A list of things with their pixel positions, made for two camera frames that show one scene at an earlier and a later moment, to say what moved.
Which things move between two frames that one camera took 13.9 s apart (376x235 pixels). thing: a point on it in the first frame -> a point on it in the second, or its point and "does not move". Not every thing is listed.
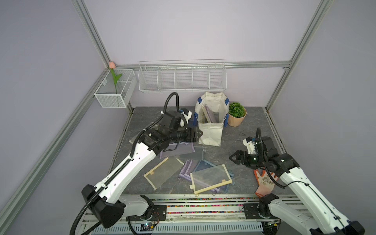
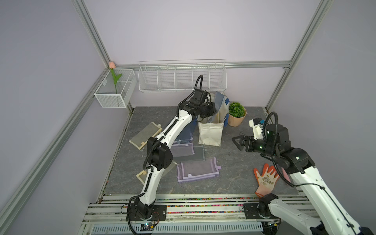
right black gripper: [243, 159] -> [250, 139]
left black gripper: [192, 134] -> [213, 110]
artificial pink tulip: [112, 65] does not move
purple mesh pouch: [176, 149] does not move
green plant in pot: [236, 114] does not move
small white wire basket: [109, 95] does not move
